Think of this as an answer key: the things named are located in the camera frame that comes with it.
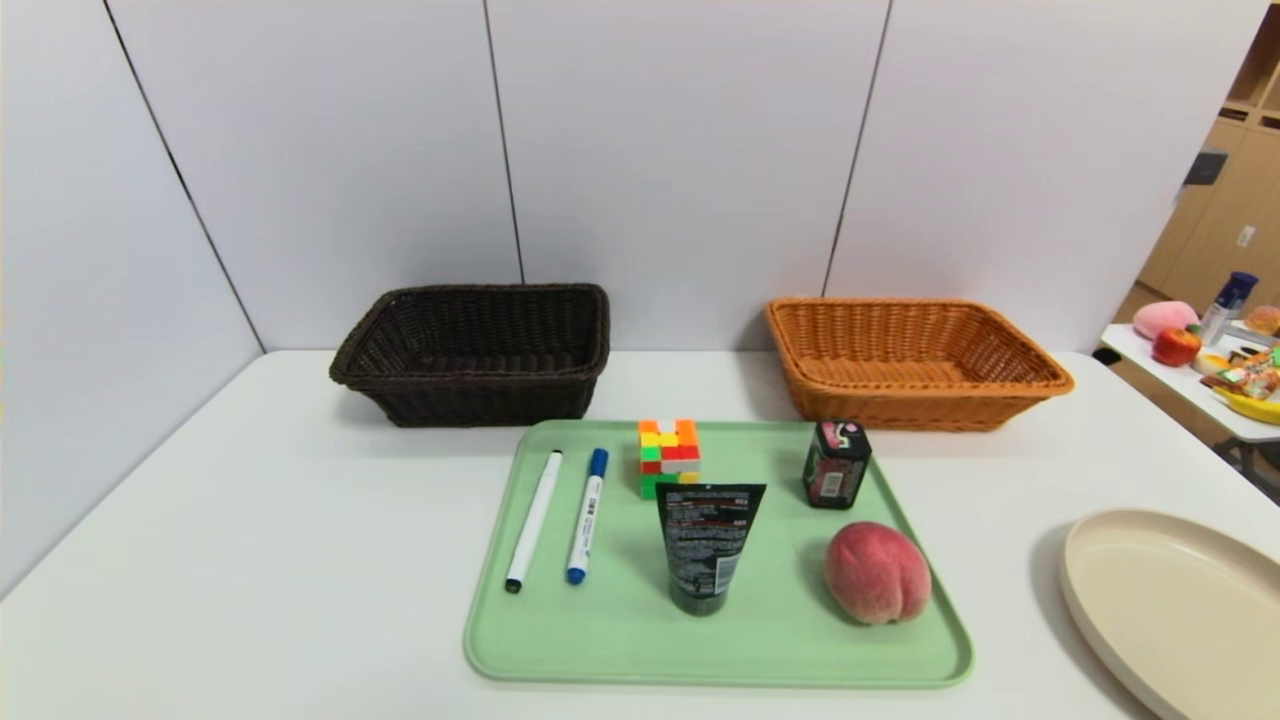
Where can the white marker blue cap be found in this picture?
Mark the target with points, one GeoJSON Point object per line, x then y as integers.
{"type": "Point", "coordinates": [588, 515]}

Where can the light wooden cabinet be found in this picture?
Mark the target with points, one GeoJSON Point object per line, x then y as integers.
{"type": "Point", "coordinates": [1225, 240]}

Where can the yellow banana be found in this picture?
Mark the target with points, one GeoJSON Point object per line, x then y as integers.
{"type": "Point", "coordinates": [1255, 407]}

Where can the colourful snack packets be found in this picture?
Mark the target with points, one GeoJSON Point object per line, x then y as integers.
{"type": "Point", "coordinates": [1250, 378]}

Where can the orange wicker basket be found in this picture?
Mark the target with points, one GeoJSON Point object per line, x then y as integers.
{"type": "Point", "coordinates": [900, 400]}

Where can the dark grey wall box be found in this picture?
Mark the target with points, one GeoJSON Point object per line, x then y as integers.
{"type": "Point", "coordinates": [1206, 167]}

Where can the multicolour puzzle cube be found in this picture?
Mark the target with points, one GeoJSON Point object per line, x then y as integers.
{"type": "Point", "coordinates": [668, 455]}

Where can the red apple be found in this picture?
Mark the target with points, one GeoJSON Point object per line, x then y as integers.
{"type": "Point", "coordinates": [1176, 347]}

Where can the dark brown wicker basket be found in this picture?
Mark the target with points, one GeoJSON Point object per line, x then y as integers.
{"type": "Point", "coordinates": [470, 390]}

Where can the round orange bread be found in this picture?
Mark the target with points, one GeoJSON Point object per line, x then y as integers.
{"type": "Point", "coordinates": [1266, 320]}

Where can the white bottle blue cap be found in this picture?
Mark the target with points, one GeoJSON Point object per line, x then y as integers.
{"type": "Point", "coordinates": [1228, 300]}

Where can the black cosmetic tube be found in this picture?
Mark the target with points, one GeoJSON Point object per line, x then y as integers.
{"type": "Point", "coordinates": [705, 540]}

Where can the white marker black cap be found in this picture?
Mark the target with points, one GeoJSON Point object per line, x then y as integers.
{"type": "Point", "coordinates": [533, 520]}

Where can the white side table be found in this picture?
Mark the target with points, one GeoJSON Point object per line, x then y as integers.
{"type": "Point", "coordinates": [1160, 380]}

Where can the cream oval plate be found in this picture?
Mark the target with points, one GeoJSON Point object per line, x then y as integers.
{"type": "Point", "coordinates": [1180, 600]}

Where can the light green plastic tray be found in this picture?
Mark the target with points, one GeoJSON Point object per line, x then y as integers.
{"type": "Point", "coordinates": [780, 640]}

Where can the pink plush peach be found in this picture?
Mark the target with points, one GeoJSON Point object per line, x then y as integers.
{"type": "Point", "coordinates": [1163, 318]}

